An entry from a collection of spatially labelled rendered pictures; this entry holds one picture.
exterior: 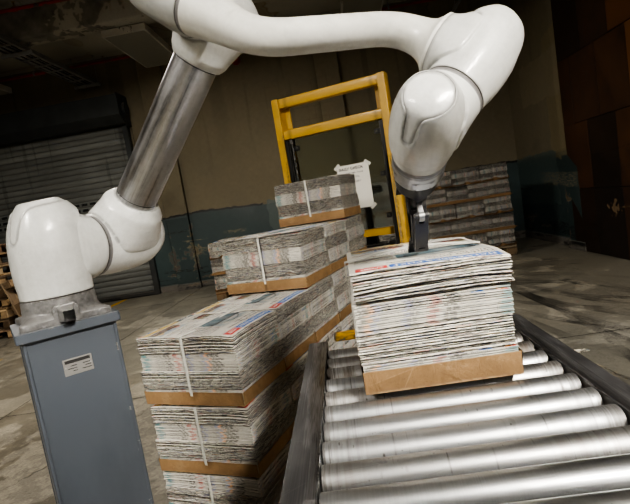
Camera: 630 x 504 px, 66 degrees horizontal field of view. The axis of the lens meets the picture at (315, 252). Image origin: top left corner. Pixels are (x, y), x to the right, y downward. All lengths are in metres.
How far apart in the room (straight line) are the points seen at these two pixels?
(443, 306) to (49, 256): 0.82
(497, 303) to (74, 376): 0.88
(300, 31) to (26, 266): 0.74
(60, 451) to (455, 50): 1.08
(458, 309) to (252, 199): 7.78
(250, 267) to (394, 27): 1.38
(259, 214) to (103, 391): 7.47
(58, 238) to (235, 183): 7.53
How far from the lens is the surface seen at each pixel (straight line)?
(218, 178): 8.70
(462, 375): 0.93
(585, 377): 0.97
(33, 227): 1.18
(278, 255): 1.97
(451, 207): 6.93
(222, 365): 1.50
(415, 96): 0.68
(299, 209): 2.55
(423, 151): 0.71
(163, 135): 1.18
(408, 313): 0.89
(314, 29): 0.86
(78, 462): 1.25
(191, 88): 1.14
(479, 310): 0.91
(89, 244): 1.21
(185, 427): 1.69
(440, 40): 0.81
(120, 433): 1.25
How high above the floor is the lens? 1.17
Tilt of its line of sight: 6 degrees down
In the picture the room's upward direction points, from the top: 9 degrees counter-clockwise
